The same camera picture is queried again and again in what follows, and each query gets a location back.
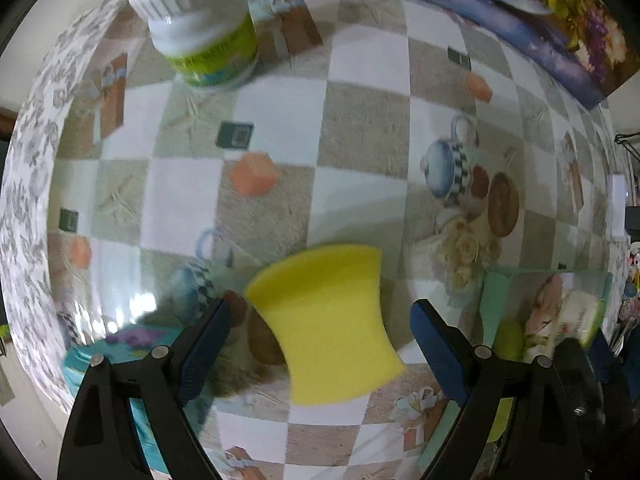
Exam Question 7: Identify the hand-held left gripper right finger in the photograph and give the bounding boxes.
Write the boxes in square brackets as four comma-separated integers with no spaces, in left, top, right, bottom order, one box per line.
[410,298,586,480]

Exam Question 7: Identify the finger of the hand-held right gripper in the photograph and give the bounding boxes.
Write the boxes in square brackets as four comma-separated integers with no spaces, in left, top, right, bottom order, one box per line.
[556,336,632,480]

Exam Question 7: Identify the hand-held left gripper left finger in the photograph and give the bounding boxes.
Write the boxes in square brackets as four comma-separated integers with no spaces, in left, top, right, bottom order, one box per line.
[56,298,234,480]

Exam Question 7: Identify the yellow-green cloth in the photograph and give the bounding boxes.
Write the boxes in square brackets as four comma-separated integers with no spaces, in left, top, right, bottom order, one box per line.
[484,316,527,442]

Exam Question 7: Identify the white box with teal rim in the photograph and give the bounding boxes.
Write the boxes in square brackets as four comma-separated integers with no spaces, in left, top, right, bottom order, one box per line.
[417,267,616,480]

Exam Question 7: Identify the green tissue packet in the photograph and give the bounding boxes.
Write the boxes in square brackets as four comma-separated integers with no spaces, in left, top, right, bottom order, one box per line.
[562,287,610,351]

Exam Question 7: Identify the red pink pipe-cleaner flower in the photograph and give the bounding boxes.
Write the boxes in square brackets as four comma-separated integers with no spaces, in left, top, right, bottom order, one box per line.
[525,275,568,346]

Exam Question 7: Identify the yellow sponge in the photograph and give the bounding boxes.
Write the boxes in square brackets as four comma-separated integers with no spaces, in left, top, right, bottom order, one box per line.
[244,242,407,407]

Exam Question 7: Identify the teal plastic toy box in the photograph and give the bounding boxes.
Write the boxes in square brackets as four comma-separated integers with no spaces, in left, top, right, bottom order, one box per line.
[62,325,201,476]

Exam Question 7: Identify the grey floral tablecloth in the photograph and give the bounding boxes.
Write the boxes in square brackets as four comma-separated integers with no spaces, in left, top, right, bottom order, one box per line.
[0,0,151,411]

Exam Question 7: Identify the white green-label bottle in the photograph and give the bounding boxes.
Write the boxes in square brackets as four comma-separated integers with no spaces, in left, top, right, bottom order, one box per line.
[127,0,260,89]

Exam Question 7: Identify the flower painting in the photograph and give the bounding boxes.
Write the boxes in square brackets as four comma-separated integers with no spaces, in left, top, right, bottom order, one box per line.
[227,0,640,111]

